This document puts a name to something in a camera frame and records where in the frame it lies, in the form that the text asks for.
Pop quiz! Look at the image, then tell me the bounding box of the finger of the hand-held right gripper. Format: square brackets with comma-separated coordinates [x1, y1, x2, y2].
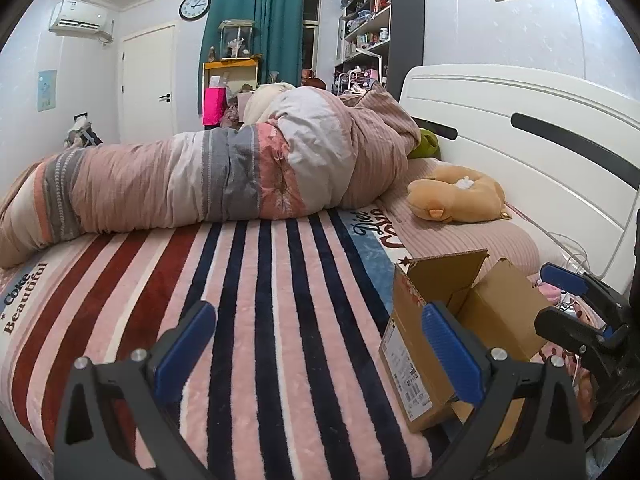
[540, 261, 631, 311]
[534, 306, 630, 356]

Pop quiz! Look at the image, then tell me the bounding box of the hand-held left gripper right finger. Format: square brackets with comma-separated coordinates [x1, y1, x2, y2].
[421, 301, 587, 480]

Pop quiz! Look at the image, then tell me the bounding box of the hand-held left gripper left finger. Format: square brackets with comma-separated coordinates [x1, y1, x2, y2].
[52, 300, 218, 480]

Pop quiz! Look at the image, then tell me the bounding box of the cardboard box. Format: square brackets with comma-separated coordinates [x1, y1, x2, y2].
[378, 249, 558, 453]

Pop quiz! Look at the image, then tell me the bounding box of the striped fleece blanket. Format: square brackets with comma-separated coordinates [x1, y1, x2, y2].
[0, 207, 436, 480]

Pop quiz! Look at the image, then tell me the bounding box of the white bed headboard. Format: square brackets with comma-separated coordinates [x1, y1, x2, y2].
[400, 64, 640, 301]

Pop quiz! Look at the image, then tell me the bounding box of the tan plush toy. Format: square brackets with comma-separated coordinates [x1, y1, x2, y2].
[406, 165, 512, 223]

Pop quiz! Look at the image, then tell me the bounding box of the rolled pink grey duvet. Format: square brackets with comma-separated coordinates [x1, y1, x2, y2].
[0, 82, 422, 268]

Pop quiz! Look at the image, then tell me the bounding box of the green plush toy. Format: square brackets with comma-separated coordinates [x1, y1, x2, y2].
[409, 129, 442, 160]

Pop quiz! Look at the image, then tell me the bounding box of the pink bag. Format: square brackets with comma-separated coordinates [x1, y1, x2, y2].
[202, 87, 226, 126]

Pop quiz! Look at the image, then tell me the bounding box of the cream pillow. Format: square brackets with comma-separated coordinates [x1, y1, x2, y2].
[242, 82, 296, 126]

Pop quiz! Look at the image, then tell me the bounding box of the white door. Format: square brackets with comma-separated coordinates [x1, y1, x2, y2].
[121, 22, 178, 146]

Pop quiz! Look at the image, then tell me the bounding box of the yellow shelf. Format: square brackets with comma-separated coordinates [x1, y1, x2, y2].
[202, 57, 261, 111]

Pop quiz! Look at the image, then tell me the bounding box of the dark bookshelf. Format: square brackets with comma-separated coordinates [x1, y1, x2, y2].
[335, 0, 426, 101]

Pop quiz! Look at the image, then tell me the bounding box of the glass display case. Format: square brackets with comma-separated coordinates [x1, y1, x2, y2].
[220, 19, 256, 60]

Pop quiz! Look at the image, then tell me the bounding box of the teal curtain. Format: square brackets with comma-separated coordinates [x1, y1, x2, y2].
[199, 0, 306, 88]

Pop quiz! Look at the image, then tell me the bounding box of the window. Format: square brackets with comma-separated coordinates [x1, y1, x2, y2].
[302, 0, 323, 73]

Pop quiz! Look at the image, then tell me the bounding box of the white air conditioner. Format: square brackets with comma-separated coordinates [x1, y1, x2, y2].
[48, 0, 115, 43]

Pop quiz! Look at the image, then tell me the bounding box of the white cable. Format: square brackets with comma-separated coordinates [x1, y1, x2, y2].
[542, 230, 591, 273]

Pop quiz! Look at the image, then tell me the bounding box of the small blue wall poster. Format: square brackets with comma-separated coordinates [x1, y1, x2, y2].
[37, 70, 58, 112]

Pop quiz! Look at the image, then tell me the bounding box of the round wall clock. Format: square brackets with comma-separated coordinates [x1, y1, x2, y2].
[179, 0, 213, 22]

